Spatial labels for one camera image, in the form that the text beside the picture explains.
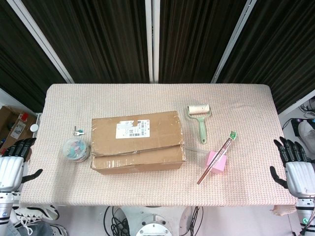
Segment green handled lint roller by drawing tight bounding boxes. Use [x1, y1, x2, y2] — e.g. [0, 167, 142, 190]
[186, 104, 212, 145]

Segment clear tub of coloured clips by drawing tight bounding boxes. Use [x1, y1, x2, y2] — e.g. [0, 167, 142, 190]
[62, 137, 90, 163]

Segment blue jeans leg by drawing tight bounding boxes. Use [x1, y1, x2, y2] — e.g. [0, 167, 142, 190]
[4, 221, 54, 236]

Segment silver robot base column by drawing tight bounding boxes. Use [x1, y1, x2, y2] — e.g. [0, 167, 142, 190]
[135, 213, 174, 236]

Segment black electronic device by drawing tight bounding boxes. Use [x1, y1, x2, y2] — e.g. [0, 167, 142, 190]
[291, 118, 315, 137]

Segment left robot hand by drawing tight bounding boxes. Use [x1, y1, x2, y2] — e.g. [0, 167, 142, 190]
[0, 137, 43, 194]

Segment pink sticky note block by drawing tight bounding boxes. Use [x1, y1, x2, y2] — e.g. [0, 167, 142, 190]
[205, 150, 227, 174]

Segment black cable bundle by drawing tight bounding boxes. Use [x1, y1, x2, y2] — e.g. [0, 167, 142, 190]
[103, 206, 130, 236]

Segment packaged chopsticks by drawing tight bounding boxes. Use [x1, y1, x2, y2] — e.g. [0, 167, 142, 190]
[196, 131, 237, 185]

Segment pink waffle tablecloth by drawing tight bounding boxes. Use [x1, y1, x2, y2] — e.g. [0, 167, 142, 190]
[19, 83, 302, 217]

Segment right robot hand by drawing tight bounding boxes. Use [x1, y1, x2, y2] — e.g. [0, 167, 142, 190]
[270, 136, 315, 199]

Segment white partition frame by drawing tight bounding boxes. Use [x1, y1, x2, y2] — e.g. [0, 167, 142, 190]
[210, 0, 257, 84]
[6, 0, 75, 84]
[144, 0, 160, 83]

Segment white black sneaker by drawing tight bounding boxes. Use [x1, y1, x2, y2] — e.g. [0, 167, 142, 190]
[48, 224, 68, 236]
[13, 205, 60, 221]

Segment white shoe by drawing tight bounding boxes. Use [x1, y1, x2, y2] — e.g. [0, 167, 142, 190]
[298, 120, 315, 146]

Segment brown cardboard box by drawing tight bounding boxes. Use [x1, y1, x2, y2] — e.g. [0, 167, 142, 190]
[90, 110, 187, 176]

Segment clear plastic strip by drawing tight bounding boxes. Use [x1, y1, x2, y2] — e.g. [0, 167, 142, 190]
[186, 147, 209, 154]

